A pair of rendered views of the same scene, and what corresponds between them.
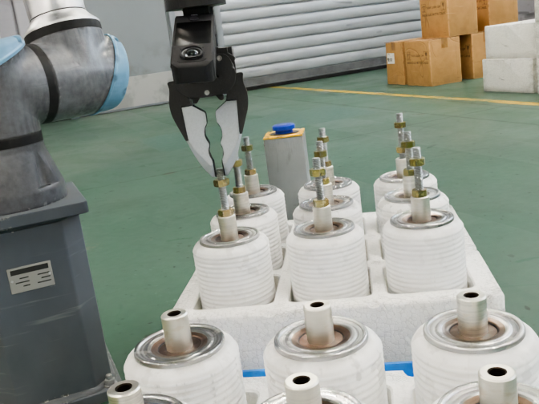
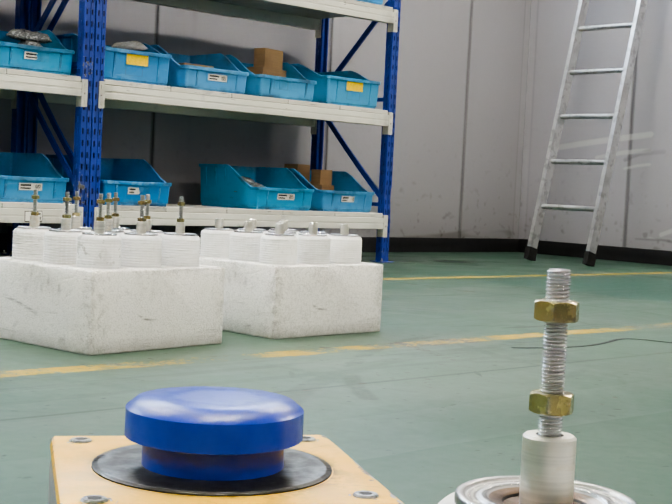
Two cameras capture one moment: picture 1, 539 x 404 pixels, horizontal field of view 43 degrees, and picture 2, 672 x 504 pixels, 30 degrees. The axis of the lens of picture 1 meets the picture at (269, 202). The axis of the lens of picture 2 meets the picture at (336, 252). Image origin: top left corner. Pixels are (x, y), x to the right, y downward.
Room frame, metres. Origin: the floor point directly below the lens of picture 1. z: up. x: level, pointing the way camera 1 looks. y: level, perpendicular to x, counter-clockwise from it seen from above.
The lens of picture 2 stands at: (1.31, 0.22, 0.38)
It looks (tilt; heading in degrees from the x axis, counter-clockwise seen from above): 3 degrees down; 248
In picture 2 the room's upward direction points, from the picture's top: 3 degrees clockwise
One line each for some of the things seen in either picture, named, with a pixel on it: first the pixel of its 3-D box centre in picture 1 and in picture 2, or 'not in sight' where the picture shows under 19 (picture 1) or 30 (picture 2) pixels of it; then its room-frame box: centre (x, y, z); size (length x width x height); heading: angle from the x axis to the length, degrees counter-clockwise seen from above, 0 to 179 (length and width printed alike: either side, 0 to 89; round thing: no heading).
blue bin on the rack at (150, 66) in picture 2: not in sight; (108, 61); (0.16, -5.37, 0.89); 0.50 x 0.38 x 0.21; 110
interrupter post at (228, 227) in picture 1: (228, 228); not in sight; (0.82, 0.06, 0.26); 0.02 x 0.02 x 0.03
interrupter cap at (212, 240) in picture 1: (229, 237); not in sight; (0.82, 0.06, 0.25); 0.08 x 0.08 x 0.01
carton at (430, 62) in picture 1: (432, 61); not in sight; (4.73, -1.22, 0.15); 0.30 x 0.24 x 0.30; 19
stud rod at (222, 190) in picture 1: (224, 198); not in sight; (0.82, 0.06, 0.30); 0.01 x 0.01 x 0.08
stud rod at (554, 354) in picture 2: (401, 138); (553, 360); (1.03, -0.21, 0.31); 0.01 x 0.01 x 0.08
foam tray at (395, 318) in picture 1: (338, 311); not in sight; (0.93, -0.08, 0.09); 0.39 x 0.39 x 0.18; 82
